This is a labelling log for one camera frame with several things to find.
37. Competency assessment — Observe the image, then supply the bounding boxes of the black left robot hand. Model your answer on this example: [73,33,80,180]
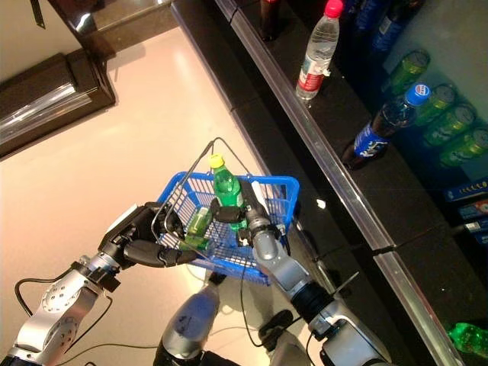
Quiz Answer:
[98,201,200,270]

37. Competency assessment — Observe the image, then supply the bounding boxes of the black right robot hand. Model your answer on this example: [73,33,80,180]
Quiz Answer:
[208,180,276,234]

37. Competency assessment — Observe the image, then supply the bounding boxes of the blue plastic shopping basket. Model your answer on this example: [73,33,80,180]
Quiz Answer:
[152,136,301,287]

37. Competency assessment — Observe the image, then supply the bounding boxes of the cola bottle red label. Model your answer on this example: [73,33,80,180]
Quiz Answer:
[258,0,285,42]

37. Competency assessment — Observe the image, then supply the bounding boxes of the dark shelf base plinth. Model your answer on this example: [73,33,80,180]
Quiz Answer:
[171,0,451,366]

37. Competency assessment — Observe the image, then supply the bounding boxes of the silver left robot leg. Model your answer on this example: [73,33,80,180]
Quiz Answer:
[153,272,226,366]

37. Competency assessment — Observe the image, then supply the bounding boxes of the silver robot leg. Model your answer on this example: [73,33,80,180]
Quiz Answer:
[258,309,319,366]
[153,272,226,366]

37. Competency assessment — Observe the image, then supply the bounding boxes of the silver right robot leg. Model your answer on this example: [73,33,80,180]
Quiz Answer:
[258,309,319,366]

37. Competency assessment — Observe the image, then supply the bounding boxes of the dark drinks shelf board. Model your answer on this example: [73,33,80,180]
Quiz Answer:
[213,0,488,366]

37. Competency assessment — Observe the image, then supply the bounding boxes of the clear water bottle red cap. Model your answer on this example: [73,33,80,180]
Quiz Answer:
[295,0,344,102]

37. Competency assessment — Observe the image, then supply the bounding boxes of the dark display base unit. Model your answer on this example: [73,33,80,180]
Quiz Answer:
[0,49,117,159]

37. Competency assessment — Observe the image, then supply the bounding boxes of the glossy brown end panel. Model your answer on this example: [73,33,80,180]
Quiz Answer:
[47,0,180,62]

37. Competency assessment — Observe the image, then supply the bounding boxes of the blue and red cookie box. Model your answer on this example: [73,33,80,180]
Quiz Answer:
[457,200,488,220]

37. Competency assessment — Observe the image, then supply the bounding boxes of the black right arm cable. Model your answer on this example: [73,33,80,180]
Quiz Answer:
[238,228,268,348]

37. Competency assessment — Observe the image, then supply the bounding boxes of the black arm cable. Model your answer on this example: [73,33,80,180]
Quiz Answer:
[238,228,268,348]
[14,277,115,344]

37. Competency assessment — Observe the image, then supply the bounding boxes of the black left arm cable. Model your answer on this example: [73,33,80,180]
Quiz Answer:
[14,277,115,344]

